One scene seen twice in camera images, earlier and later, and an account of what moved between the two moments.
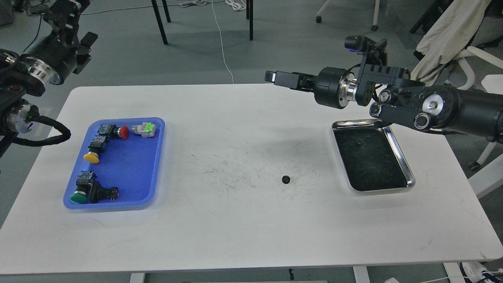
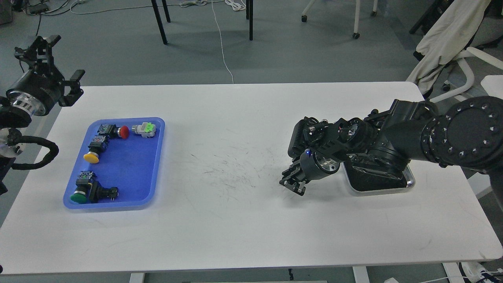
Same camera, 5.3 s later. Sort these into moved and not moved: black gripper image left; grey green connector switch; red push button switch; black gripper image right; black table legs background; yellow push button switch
Moved: black gripper image right; black gripper image left
Not moved: yellow push button switch; red push button switch; black table legs background; grey green connector switch
